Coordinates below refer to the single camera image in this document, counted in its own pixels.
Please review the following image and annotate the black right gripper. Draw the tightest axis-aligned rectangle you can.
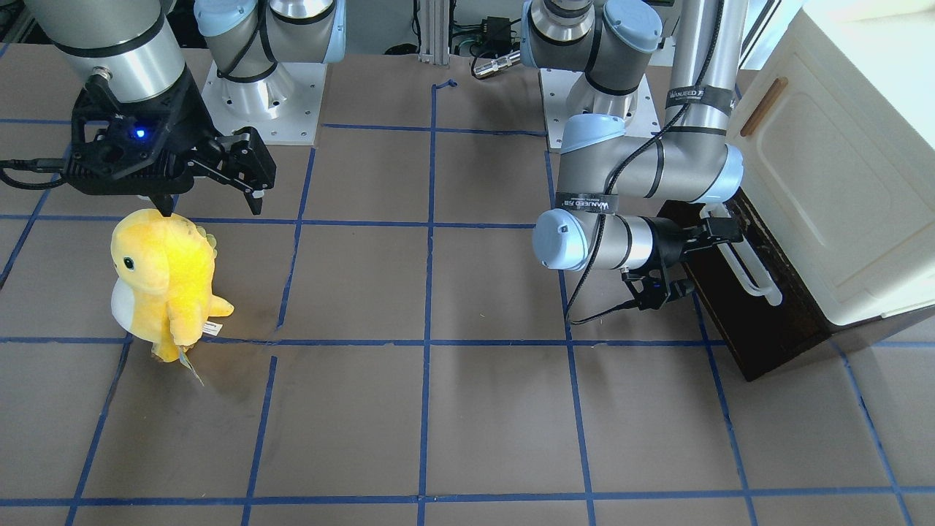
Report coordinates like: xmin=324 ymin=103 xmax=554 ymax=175
xmin=61 ymin=73 xmax=277 ymax=217

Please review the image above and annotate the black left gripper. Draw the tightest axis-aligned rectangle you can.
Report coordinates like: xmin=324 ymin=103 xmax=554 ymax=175
xmin=646 ymin=217 xmax=744 ymax=272

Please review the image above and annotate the white plastic drawer handle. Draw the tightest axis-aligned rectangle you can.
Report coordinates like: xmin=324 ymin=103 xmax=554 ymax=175
xmin=699 ymin=203 xmax=784 ymax=307

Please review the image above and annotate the dark wooden drawer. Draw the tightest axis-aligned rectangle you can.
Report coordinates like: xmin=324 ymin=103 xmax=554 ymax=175
xmin=682 ymin=190 xmax=852 ymax=381

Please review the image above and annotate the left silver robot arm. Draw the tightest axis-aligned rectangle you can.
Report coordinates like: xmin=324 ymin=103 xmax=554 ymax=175
xmin=521 ymin=1 xmax=748 ymax=272

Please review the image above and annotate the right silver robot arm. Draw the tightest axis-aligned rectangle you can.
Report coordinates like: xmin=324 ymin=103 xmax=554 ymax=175
xmin=23 ymin=1 xmax=346 ymax=216

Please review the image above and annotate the yellow plush dinosaur toy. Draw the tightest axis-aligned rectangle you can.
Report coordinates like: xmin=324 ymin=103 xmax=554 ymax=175
xmin=110 ymin=207 xmax=234 ymax=372

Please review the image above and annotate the black power adapter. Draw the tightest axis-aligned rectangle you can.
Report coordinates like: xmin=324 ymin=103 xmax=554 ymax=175
xmin=478 ymin=17 xmax=514 ymax=55

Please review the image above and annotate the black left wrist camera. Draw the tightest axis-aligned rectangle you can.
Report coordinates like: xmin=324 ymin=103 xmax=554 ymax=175
xmin=621 ymin=270 xmax=697 ymax=310

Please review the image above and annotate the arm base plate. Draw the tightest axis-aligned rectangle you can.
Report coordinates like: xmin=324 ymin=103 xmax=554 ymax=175
xmin=540 ymin=69 xmax=662 ymax=153
xmin=202 ymin=63 xmax=328 ymax=146

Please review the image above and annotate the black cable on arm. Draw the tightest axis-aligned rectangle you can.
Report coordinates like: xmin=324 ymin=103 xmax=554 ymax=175
xmin=565 ymin=0 xmax=725 ymax=326

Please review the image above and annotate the aluminium frame post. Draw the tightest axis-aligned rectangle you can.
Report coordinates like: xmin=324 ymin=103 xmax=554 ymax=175
xmin=415 ymin=1 xmax=454 ymax=69

